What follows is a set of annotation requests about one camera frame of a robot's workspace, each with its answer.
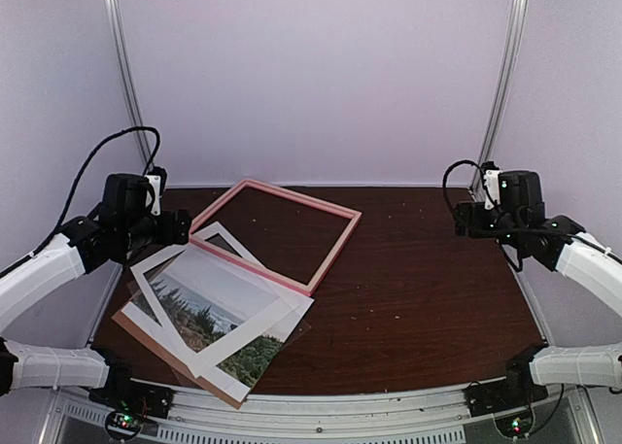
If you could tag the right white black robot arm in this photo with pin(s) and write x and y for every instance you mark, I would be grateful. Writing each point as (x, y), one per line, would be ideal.
(513, 214)

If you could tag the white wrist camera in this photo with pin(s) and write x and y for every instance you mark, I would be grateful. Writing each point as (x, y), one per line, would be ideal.
(491, 185)
(155, 188)

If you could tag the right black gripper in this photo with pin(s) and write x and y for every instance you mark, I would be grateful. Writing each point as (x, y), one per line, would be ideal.
(476, 230)

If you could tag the left aluminium corner post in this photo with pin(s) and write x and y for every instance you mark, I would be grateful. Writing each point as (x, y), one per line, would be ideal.
(129, 94)

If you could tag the front aluminium rail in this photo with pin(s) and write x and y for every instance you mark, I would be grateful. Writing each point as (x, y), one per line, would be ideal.
(426, 416)

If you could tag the clear acrylic sheet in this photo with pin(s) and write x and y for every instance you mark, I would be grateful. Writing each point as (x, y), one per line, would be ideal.
(291, 330)

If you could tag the landscape photo print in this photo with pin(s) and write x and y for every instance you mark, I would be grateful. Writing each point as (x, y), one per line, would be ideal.
(204, 327)

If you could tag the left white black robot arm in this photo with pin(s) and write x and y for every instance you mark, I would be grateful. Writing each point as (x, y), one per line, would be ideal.
(128, 219)

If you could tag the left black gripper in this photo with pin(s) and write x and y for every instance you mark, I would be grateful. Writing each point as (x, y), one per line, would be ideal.
(182, 223)

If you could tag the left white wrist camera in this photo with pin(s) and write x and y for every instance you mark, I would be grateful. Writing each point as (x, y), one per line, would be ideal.
(155, 188)

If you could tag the aluminium corner post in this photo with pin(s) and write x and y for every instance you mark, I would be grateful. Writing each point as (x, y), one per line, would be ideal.
(513, 40)
(129, 94)

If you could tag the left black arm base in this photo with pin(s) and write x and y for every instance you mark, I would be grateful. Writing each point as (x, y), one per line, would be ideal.
(125, 394)

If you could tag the brown backing board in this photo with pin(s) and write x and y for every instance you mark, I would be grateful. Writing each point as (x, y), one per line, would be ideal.
(147, 340)

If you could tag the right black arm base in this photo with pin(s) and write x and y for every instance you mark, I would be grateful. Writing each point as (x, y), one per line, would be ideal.
(505, 390)

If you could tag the right aluminium corner post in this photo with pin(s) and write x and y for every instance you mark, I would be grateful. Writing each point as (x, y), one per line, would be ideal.
(513, 40)

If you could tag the white photo mat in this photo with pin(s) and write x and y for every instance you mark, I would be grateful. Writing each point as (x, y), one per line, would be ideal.
(214, 288)

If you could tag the pink wooden picture frame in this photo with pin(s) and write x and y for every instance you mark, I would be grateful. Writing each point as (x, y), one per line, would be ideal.
(295, 236)

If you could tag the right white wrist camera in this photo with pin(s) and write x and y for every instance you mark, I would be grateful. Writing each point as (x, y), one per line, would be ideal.
(491, 185)

